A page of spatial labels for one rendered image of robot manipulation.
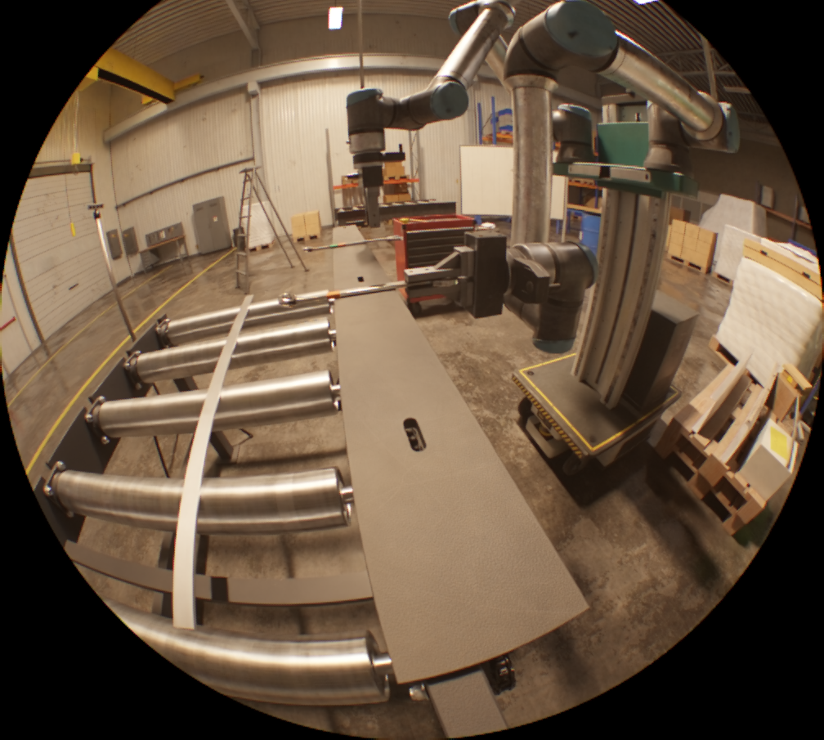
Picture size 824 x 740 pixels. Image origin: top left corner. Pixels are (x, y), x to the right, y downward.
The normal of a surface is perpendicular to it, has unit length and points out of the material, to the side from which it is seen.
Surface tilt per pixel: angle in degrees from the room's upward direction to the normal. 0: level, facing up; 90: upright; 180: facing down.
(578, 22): 90
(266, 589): 0
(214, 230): 90
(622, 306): 90
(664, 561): 0
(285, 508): 37
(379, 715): 0
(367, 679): 14
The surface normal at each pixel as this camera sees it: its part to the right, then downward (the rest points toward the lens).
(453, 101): 0.61, 0.41
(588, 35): 0.07, 0.46
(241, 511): 0.13, -0.35
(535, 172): -0.36, 0.45
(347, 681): 0.01, -0.74
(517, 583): -0.05, -0.88
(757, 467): -0.95, 0.19
